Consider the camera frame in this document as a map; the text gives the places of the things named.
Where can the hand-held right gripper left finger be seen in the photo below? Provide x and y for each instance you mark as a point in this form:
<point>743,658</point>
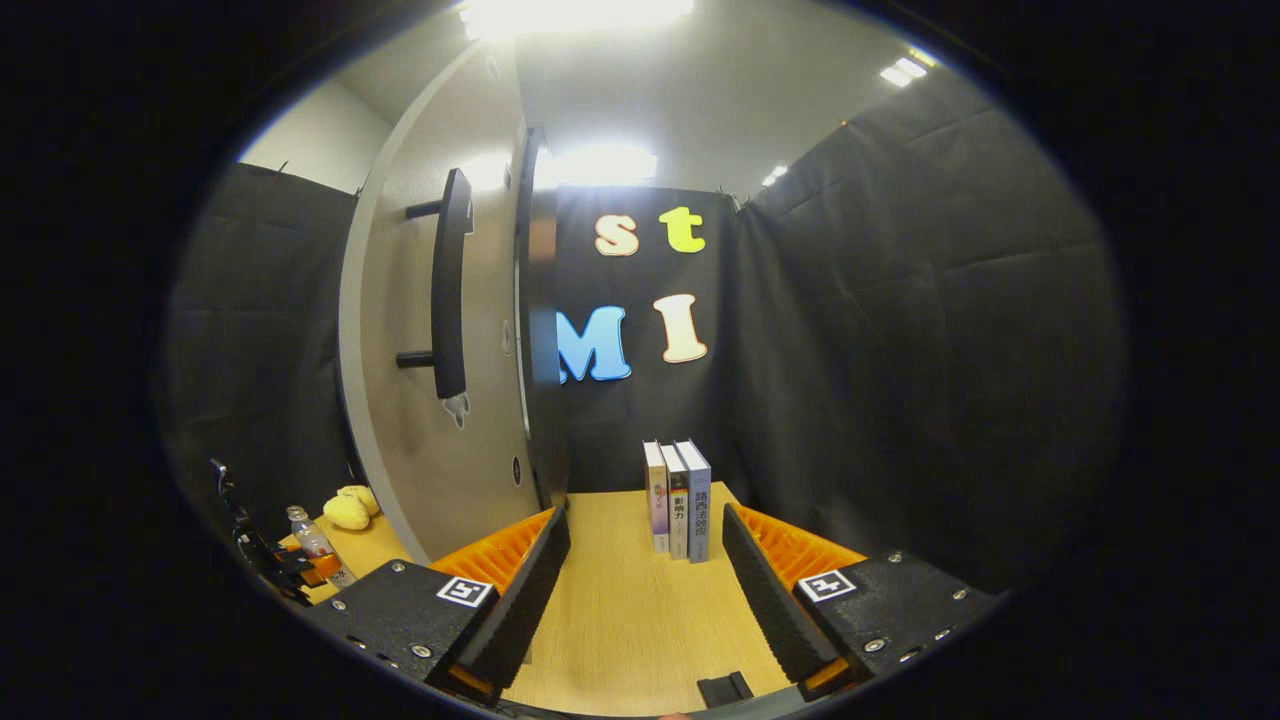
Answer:
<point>525,600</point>

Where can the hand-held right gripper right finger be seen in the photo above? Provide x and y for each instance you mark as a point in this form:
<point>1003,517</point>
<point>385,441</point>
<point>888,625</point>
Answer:
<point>765,600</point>

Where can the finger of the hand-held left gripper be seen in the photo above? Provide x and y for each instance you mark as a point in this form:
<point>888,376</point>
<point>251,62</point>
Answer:
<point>322,570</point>

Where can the clear plastic bottle red label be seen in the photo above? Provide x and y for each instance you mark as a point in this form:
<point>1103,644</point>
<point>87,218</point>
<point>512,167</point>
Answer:
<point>312,545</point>

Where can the light grey cabinet door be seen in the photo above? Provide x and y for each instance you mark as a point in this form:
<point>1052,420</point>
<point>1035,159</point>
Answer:
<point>400,450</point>

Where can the cream plush toy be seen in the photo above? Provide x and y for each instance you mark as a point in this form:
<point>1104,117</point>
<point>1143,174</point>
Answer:
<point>345,513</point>
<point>365,497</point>

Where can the blue grey book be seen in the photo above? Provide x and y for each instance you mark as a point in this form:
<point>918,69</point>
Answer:
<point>698,500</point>

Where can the white pink book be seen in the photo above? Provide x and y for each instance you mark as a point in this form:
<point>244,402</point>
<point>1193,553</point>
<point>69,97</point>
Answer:
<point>656,500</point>

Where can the black backdrop cloth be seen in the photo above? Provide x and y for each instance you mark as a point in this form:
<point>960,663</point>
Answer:
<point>900,350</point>

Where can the ceiling light panel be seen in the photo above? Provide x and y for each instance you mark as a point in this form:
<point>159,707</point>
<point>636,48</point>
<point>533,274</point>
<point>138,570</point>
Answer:
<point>600,166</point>
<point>903,71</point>
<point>775,176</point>

